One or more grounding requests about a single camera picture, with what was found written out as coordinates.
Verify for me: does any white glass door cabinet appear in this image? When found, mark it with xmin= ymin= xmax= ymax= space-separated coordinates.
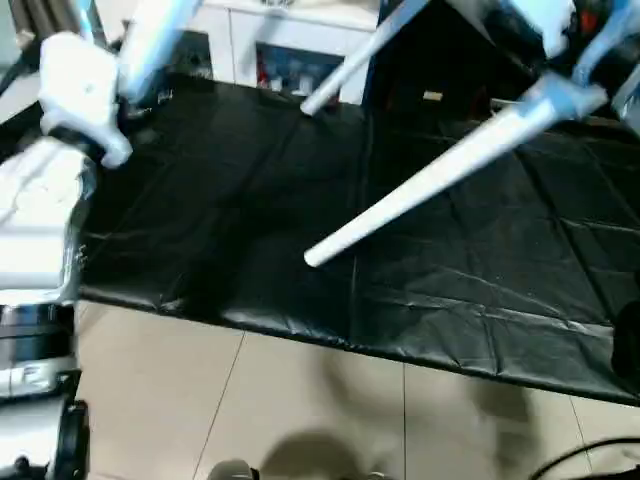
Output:
xmin=189 ymin=0 xmax=381 ymax=106

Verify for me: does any black box with label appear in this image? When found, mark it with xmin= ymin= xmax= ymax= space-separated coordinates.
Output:
xmin=367 ymin=0 xmax=501 ymax=119

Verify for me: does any black work mat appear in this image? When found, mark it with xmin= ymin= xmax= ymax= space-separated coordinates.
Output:
xmin=74 ymin=69 xmax=640 ymax=406

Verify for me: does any grey curtain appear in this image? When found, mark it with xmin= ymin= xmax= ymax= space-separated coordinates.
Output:
xmin=14 ymin=0 xmax=81 ymax=46

